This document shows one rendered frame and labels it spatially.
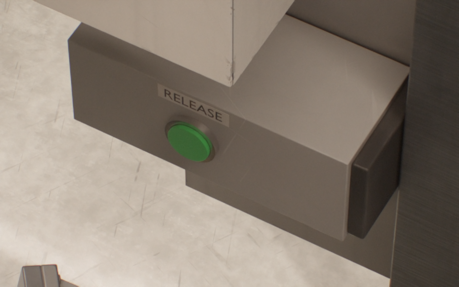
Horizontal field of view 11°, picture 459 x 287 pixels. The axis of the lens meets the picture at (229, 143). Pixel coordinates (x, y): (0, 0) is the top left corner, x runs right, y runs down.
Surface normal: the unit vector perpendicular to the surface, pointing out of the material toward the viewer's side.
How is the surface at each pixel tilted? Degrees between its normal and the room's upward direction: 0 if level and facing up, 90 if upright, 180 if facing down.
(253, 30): 90
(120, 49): 0
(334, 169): 90
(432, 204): 90
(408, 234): 90
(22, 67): 0
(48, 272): 12
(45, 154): 0
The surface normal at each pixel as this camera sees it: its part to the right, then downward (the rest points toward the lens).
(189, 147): -0.49, 0.69
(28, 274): 0.18, -0.53
